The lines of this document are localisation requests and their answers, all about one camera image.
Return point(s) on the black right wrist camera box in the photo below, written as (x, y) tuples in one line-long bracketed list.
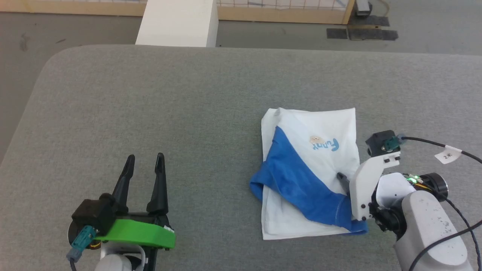
[(376, 143)]

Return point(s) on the dark floor mat under foot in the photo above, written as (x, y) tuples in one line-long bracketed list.
[(371, 20)]

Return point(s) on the long black floor mat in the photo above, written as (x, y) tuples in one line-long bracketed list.
[(372, 34)]

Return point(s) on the lemon print partition screen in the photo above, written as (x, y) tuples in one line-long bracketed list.
[(94, 7)]

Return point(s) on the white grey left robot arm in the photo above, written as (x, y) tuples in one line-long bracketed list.
[(116, 261)]

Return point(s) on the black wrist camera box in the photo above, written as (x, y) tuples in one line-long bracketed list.
[(94, 212), (376, 143)]

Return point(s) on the grey upholstered sofa surface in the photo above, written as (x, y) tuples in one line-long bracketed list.
[(188, 113)]

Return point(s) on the white box pedestal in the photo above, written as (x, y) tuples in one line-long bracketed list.
[(177, 22)]

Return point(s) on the grey metal partition foot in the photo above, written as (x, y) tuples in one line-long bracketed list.
[(363, 7)]

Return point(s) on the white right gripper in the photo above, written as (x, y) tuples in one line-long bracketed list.
[(363, 188)]

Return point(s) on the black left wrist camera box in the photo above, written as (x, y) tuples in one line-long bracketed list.
[(94, 212)]

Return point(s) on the small black floor mat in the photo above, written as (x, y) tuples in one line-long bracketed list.
[(336, 33)]

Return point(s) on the white and blue shirt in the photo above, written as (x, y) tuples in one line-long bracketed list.
[(301, 180)]

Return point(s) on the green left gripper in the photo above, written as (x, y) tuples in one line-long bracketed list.
[(139, 231)]

